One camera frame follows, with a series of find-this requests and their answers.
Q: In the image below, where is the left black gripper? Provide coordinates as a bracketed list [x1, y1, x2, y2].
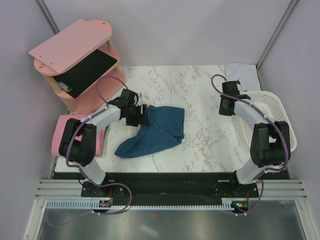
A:
[125, 104, 150, 127]

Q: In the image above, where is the dark blue t shirt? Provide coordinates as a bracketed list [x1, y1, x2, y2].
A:
[114, 105, 185, 159]

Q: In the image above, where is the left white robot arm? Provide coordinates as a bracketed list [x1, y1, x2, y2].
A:
[58, 89, 149, 197]

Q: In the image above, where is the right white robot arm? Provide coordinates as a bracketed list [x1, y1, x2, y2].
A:
[219, 81, 291, 197]

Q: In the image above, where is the black white marker pen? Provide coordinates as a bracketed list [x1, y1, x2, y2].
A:
[237, 79, 247, 92]

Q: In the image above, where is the white cloth in corner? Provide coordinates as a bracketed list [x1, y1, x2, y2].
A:
[224, 62, 261, 92]

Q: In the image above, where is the white plastic laundry basket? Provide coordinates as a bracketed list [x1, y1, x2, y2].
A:
[246, 91, 297, 153]

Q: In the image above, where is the black mat on shelf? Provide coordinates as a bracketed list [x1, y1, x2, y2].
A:
[53, 49, 117, 98]

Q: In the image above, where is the folded pink t shirt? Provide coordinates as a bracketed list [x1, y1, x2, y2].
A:
[50, 114, 107, 156]

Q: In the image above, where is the small white shelf clip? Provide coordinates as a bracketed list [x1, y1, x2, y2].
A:
[59, 82, 71, 93]

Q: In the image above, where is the pink wooden shelf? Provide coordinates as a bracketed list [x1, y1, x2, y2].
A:
[29, 19, 125, 114]

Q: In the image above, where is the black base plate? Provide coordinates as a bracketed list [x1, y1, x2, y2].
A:
[81, 170, 260, 200]

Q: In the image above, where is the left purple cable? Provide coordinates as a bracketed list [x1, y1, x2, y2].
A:
[46, 76, 133, 228]

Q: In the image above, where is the white cable duct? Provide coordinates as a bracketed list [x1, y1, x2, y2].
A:
[46, 199, 248, 211]

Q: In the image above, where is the aluminium rail frame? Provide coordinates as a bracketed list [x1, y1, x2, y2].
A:
[35, 179, 307, 200]

